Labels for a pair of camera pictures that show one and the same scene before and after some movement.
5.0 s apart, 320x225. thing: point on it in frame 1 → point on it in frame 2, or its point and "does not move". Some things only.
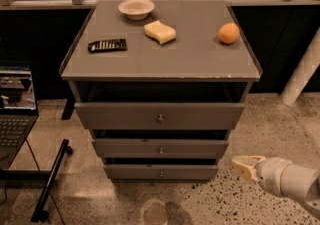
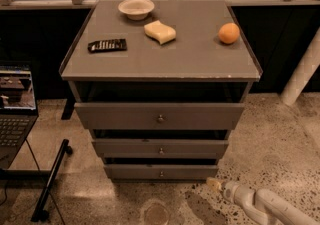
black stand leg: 41,211 does not move
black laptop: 18,109 does not move
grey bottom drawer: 161,172 does not move
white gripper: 270,173 → 229,190
